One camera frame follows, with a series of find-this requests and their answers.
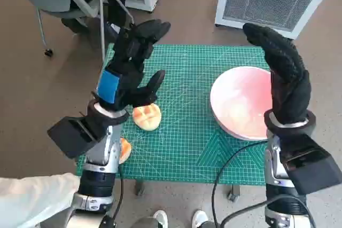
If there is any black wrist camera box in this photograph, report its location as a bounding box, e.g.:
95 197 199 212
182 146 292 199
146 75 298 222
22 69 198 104
47 115 107 159
280 134 342 195

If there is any round toy bread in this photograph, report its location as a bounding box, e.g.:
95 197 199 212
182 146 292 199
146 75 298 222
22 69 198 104
132 102 163 132

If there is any long striped toy bread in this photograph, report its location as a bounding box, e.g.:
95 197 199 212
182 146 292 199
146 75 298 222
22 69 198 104
119 137 133 164

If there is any person in light trousers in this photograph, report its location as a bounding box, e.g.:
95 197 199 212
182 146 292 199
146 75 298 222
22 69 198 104
0 172 81 228

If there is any pink bowl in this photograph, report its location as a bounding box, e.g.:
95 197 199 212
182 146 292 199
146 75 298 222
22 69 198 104
209 65 273 141

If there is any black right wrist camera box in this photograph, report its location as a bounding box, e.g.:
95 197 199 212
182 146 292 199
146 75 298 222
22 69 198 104
280 134 342 195

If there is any table leg with caster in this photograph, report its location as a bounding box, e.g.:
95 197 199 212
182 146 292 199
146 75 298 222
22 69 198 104
227 185 241 201
135 181 146 196

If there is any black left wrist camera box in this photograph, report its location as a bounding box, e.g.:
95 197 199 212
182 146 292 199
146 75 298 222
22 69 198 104
47 115 107 159

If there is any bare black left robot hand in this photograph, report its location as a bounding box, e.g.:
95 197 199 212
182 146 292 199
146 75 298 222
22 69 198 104
92 19 172 113

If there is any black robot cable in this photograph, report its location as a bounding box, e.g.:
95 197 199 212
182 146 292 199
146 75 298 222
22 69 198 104
220 194 308 228
108 169 125 221
211 141 269 226

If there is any white shoe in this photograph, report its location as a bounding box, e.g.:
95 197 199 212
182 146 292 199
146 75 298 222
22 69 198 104
192 209 209 228
153 210 168 228

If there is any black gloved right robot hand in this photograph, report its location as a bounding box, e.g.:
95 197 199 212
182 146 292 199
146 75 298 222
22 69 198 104
242 22 312 126

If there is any green cutting mat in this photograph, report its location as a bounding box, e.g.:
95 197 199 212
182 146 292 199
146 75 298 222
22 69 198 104
76 44 270 186

